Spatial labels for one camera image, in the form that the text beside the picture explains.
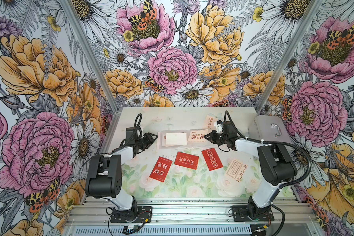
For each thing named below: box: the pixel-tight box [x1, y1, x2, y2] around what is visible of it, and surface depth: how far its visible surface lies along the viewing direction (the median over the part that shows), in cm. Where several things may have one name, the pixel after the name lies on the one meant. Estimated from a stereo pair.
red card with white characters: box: [149, 156, 173, 183], surface depth 91 cm
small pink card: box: [204, 114, 219, 131], surface depth 117 cm
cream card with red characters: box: [187, 128, 209, 143], surface depth 101 cm
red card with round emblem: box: [201, 147, 224, 172], surface depth 96 cm
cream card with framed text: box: [225, 158, 249, 183], surface depth 91 cm
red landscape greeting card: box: [174, 151, 200, 171], surface depth 96 cm
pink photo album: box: [156, 129, 209, 150], surface depth 102 cm
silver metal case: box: [247, 114, 293, 143], surface depth 92 cm
